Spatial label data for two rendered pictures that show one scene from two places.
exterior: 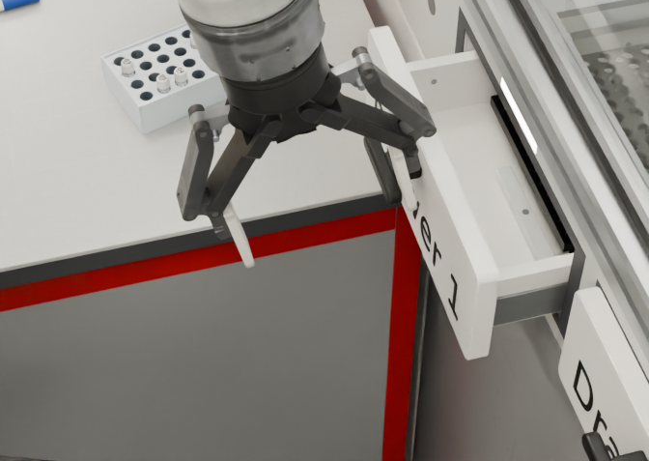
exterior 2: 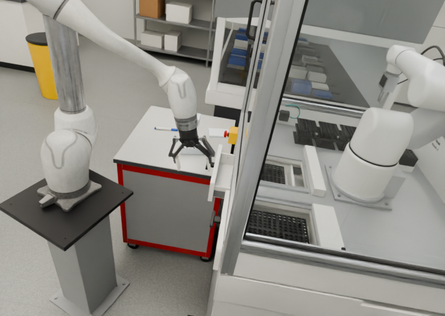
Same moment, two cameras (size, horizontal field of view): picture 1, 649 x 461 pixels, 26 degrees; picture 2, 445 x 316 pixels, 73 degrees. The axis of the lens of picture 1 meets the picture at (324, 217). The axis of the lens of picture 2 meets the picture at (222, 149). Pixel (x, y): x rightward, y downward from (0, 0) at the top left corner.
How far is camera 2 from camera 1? 0.47 m
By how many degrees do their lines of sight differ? 19
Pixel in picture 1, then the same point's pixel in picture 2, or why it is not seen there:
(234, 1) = (178, 113)
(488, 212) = (226, 181)
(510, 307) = (218, 193)
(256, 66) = (181, 127)
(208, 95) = (194, 152)
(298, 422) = (193, 223)
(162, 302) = (171, 183)
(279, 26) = (186, 121)
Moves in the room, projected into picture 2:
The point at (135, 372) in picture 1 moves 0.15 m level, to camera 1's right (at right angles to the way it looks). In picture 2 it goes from (164, 197) to (189, 207)
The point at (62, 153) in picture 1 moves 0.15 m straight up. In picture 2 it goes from (165, 152) to (167, 128)
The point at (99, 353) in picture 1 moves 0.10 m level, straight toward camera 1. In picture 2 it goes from (158, 190) to (153, 203)
